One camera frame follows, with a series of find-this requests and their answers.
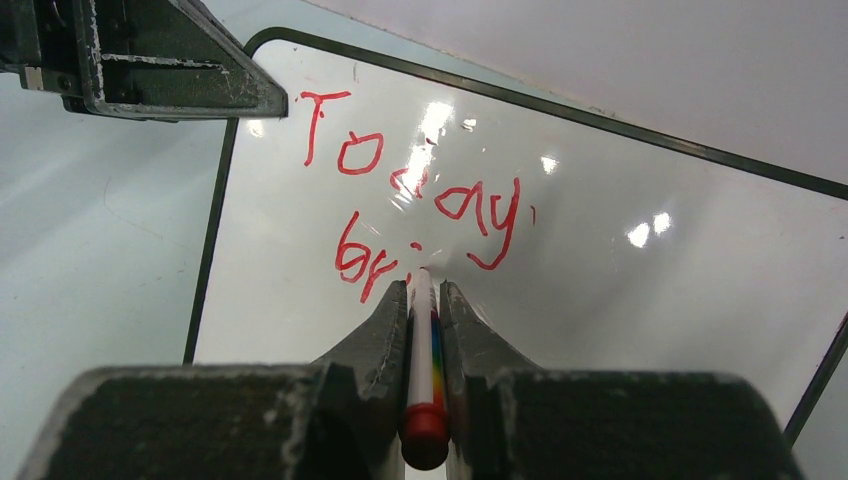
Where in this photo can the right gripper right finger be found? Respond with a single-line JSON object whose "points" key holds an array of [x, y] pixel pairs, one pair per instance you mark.
{"points": [[512, 419]]}

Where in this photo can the red whiteboard marker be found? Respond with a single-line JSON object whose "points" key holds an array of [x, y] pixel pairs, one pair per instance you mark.
{"points": [[426, 382]]}

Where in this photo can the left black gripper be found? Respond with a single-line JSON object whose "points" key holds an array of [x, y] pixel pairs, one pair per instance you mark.
{"points": [[160, 60]]}

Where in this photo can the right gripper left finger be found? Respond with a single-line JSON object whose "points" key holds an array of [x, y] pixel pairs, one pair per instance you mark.
{"points": [[334, 418]]}

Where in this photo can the white board black frame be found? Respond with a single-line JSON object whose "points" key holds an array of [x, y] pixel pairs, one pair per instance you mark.
{"points": [[585, 242]]}

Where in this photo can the red marker cap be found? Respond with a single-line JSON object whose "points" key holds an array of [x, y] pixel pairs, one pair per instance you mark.
{"points": [[424, 432]]}

